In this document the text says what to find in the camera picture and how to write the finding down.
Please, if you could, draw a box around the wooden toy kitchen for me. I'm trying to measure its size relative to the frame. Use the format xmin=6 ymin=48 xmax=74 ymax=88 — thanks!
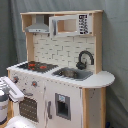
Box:
xmin=8 ymin=10 xmax=115 ymax=128

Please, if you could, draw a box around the white microwave door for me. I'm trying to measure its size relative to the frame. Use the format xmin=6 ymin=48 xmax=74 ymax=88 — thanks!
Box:
xmin=49 ymin=14 xmax=93 ymax=38

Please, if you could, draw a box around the grey toy sink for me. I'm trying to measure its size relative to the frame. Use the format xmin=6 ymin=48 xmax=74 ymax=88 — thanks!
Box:
xmin=53 ymin=67 xmax=92 ymax=81

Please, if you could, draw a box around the grey ice dispenser panel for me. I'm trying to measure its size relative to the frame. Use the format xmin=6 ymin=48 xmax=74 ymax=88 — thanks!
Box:
xmin=55 ymin=94 xmax=71 ymax=120

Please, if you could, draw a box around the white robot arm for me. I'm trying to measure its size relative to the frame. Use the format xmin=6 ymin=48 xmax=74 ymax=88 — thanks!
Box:
xmin=0 ymin=76 xmax=36 ymax=128

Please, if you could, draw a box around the grey range hood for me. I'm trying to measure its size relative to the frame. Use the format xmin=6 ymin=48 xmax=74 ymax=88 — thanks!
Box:
xmin=25 ymin=14 xmax=49 ymax=33

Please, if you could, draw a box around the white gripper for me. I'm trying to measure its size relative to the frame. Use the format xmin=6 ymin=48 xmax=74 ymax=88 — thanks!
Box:
xmin=0 ymin=76 xmax=24 ymax=125

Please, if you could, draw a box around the red grey stove knob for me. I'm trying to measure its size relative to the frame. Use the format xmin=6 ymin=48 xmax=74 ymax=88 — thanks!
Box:
xmin=13 ymin=76 xmax=19 ymax=83

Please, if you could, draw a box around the black toy stovetop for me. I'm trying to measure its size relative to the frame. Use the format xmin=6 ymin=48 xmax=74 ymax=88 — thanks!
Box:
xmin=20 ymin=61 xmax=56 ymax=73

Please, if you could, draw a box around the grey cabinet door handle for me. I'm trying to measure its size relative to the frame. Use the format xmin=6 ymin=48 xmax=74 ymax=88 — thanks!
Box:
xmin=47 ymin=101 xmax=52 ymax=119

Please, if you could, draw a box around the black toy faucet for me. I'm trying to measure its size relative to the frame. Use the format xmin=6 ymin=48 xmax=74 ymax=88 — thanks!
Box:
xmin=76 ymin=50 xmax=94 ymax=70

